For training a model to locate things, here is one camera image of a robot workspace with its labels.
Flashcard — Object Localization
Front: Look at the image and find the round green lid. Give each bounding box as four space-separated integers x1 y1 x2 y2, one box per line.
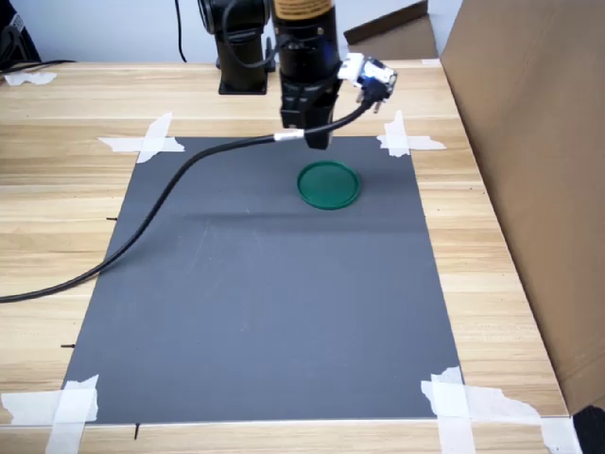
296 160 362 212

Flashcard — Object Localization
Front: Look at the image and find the white masking tape piece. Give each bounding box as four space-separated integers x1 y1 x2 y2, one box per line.
97 111 186 165
420 366 585 454
3 71 58 87
0 374 100 454
376 110 448 159

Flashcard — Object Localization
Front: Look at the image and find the brown cardboard box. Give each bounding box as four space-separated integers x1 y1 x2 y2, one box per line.
342 0 440 61

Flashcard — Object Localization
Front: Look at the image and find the dark grey mat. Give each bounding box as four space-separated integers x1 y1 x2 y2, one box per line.
60 135 465 425

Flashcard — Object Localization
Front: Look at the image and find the brown cardboard partition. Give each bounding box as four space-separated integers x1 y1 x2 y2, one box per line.
439 0 605 417

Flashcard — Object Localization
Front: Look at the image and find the black bag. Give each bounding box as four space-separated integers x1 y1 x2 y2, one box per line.
0 0 43 72

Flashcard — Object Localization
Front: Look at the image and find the thick black camera cable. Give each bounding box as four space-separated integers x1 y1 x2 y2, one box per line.
0 82 393 305

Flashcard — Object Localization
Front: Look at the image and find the white camera box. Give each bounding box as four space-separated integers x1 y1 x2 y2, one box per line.
337 53 398 103

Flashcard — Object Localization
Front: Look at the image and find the thin black power cable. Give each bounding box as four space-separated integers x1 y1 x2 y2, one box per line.
175 0 189 64

